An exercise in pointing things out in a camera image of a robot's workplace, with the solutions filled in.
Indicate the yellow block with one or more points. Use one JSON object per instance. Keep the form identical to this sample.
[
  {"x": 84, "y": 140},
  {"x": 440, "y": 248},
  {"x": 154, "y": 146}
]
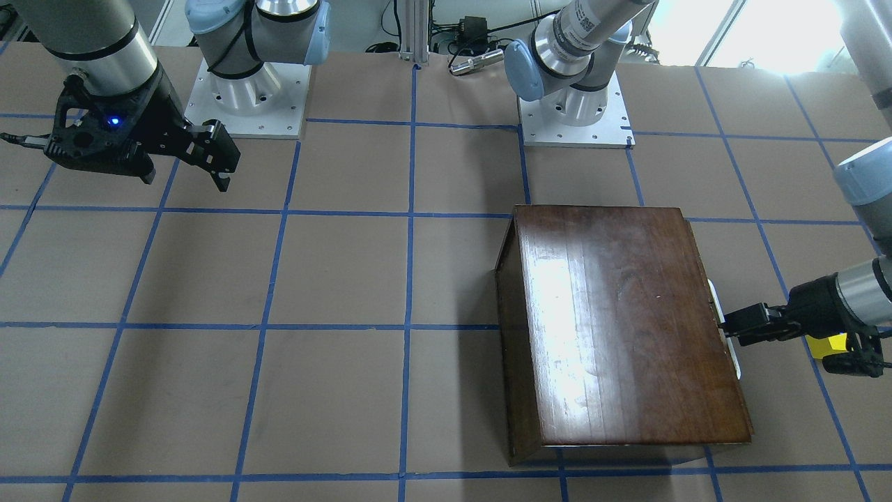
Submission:
[{"x": 830, "y": 346}]

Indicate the light wooden drawer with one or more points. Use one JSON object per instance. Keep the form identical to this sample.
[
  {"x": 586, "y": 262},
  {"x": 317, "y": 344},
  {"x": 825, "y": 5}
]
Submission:
[{"x": 720, "y": 319}]

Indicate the dark wooden drawer cabinet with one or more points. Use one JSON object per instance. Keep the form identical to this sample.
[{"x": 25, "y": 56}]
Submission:
[{"x": 611, "y": 347}]

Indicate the black power supply box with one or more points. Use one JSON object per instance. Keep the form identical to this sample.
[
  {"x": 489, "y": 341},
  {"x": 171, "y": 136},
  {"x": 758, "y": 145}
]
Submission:
[{"x": 471, "y": 31}]

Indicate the silver cylindrical connector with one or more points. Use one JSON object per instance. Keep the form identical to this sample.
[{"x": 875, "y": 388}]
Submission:
[{"x": 476, "y": 63}]

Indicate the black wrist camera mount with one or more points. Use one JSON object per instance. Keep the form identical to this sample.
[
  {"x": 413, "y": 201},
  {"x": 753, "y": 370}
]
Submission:
[{"x": 863, "y": 356}]

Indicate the aluminium frame post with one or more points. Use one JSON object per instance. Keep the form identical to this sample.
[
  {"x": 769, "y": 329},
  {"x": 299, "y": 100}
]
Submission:
[{"x": 414, "y": 31}]

